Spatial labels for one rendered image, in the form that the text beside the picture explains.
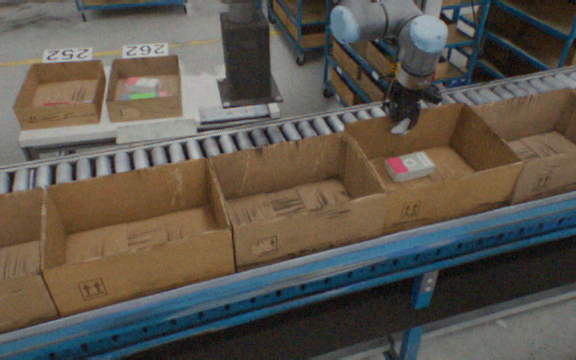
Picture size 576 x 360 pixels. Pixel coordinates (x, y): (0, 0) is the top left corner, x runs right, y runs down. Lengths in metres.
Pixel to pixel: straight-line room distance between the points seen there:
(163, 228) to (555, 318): 1.75
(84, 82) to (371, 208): 1.61
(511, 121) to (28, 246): 1.46
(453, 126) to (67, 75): 1.68
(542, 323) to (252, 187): 1.50
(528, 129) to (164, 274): 1.25
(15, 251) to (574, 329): 2.11
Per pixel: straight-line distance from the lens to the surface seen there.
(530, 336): 2.46
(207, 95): 2.31
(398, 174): 1.53
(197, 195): 1.46
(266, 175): 1.48
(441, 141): 1.71
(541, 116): 1.89
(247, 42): 2.12
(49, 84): 2.57
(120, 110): 2.16
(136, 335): 1.31
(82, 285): 1.23
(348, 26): 1.34
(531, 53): 3.42
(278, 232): 1.22
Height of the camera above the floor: 1.85
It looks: 38 degrees down
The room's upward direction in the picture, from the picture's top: straight up
